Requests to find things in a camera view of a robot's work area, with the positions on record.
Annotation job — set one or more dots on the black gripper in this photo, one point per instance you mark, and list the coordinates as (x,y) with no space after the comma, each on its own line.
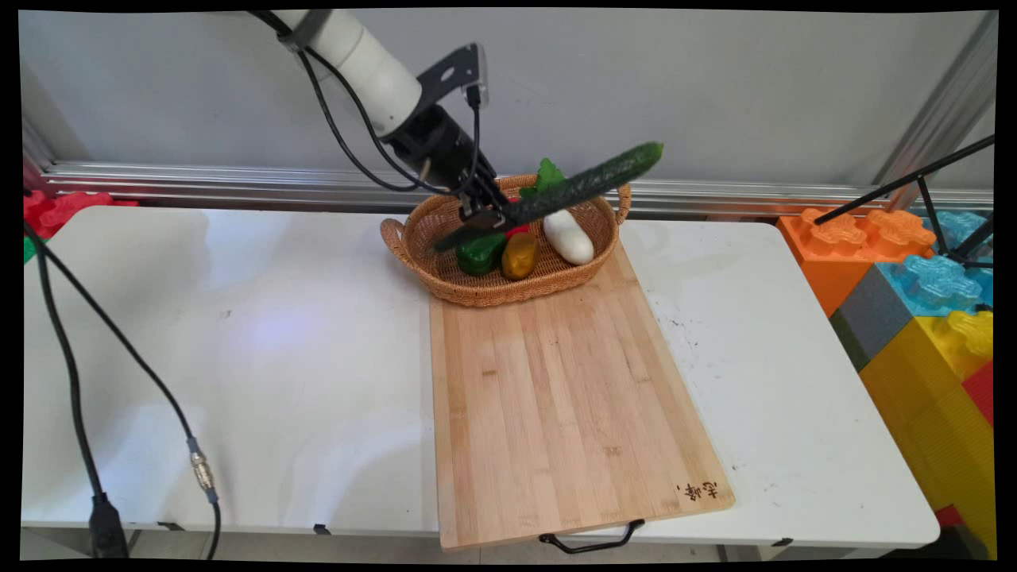
(437,147)

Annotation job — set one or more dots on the long dark green cucumber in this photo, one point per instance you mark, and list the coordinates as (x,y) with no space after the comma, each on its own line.
(588,181)

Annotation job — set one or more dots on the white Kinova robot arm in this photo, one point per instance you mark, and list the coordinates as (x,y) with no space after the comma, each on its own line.
(361,59)

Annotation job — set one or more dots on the small red vegetable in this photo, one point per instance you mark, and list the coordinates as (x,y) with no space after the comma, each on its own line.
(518,231)

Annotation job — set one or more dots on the green bell pepper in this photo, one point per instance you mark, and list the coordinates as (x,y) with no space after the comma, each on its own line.
(479,256)

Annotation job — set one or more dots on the yellow bell pepper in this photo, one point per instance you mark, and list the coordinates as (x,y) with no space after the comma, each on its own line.
(520,256)

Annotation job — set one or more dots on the green leafy vegetable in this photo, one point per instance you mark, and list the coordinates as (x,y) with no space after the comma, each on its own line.
(547,179)

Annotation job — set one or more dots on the woven wicker basket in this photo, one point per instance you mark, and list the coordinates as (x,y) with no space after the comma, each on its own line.
(493,287)

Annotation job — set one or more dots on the white eggplant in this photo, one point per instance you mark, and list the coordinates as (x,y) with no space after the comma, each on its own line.
(569,237)

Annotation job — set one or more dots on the wooden cutting board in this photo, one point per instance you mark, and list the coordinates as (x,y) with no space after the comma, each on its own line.
(556,397)

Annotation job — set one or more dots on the orange toy block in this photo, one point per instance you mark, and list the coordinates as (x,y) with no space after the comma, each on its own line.
(826,254)

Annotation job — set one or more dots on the grey toy block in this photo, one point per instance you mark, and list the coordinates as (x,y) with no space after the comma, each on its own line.
(874,318)

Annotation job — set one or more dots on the red toy block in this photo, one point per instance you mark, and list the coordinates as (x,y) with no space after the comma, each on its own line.
(67,208)
(981,389)

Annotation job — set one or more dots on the black tripod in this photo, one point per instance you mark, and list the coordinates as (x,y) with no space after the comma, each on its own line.
(929,199)

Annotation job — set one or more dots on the blue toy block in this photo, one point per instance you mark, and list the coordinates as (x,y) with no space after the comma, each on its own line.
(933,282)
(957,226)

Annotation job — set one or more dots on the green toy block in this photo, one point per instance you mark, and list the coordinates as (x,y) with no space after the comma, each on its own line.
(29,250)

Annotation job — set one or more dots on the yellow toy block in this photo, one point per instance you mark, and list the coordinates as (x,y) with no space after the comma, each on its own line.
(929,413)

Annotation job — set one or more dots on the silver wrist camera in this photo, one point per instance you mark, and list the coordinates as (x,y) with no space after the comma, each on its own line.
(481,71)

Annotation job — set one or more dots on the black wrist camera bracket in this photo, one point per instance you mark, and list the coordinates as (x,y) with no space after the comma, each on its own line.
(445,75)

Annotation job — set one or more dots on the aluminium frame rail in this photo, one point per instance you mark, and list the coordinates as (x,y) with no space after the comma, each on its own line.
(238,181)

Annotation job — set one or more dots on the aluminium frame post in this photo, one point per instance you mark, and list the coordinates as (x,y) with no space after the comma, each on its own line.
(945,95)

